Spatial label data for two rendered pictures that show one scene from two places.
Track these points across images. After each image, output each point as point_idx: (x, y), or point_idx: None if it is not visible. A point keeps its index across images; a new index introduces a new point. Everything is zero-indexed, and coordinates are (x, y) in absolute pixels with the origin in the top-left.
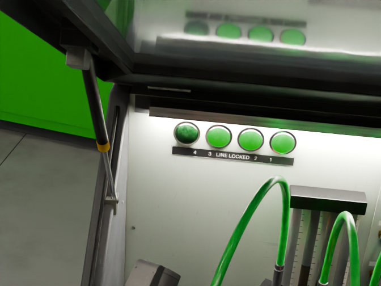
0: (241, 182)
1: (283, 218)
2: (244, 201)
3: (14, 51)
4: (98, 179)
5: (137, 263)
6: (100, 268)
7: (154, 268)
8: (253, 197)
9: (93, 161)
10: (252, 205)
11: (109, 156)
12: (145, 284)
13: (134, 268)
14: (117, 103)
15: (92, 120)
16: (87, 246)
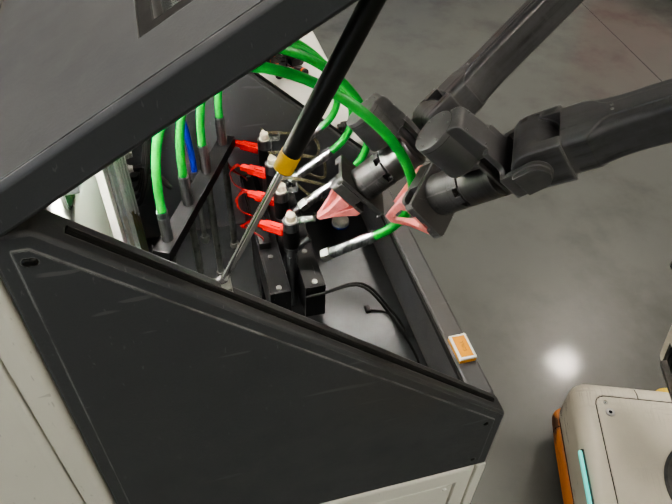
0: (86, 191)
1: (160, 151)
2: (94, 212)
3: None
4: (200, 294)
5: (463, 126)
6: (308, 320)
7: (465, 110)
8: (281, 68)
9: None
10: (297, 70)
11: (167, 266)
12: (479, 123)
13: (468, 131)
14: (58, 228)
15: (328, 105)
16: (290, 330)
